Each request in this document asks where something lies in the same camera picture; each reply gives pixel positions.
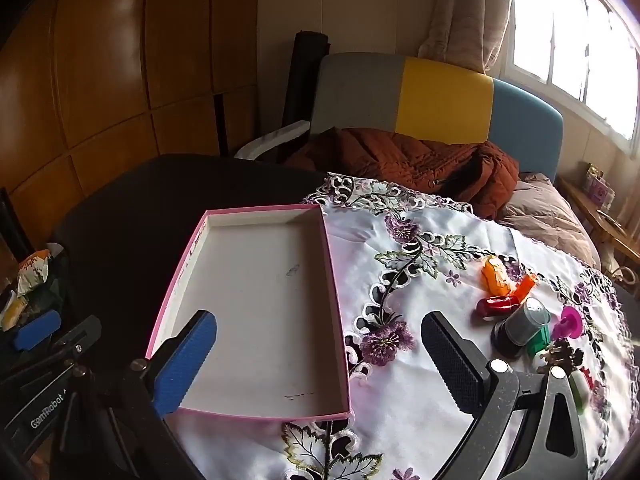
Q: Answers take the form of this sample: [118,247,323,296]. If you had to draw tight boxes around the pink shallow cardboard box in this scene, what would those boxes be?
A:
[146,205,350,420]

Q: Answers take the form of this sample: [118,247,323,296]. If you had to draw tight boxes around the beige curtain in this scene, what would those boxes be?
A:
[418,0,512,74]

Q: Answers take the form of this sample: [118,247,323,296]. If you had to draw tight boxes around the dark brown wooden brush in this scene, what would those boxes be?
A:
[533,338,584,375]

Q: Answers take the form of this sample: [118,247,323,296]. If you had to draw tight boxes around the white green plug-in device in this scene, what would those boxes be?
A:
[568,370,591,414]

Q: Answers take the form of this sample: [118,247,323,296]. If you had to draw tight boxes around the magenta flanged plastic toy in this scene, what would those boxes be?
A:
[551,306,584,340]

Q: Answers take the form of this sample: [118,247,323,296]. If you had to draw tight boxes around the red K puzzle piece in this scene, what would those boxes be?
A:
[579,366,594,390]

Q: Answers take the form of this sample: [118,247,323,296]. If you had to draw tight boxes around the snack bag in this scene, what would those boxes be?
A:
[16,249,51,296]

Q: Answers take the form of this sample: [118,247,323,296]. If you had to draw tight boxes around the green plastic funnel toy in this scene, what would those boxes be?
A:
[525,324,551,359]

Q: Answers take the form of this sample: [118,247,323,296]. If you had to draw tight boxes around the rust brown quilted jacket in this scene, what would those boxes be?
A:
[284,128,518,219]

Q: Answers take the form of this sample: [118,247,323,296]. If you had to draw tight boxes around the window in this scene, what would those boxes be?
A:
[502,0,639,155]

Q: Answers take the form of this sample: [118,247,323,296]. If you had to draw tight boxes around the beige pink duvet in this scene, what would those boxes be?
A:
[497,174,601,271]

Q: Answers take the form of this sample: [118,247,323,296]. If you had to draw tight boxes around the purple gift box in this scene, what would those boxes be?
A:
[582,162,615,212]

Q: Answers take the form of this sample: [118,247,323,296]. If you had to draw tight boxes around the white embroidered floral tablecloth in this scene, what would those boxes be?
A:
[154,174,638,479]

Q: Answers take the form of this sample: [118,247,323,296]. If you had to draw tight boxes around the orange linked cube blocks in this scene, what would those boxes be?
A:
[511,273,537,304]

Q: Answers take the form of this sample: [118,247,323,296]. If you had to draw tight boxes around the red plastic cylinder toy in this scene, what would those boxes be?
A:
[475,296,520,318]

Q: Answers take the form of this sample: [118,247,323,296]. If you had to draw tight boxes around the wooden side table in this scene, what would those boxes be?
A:
[554,177,639,275]

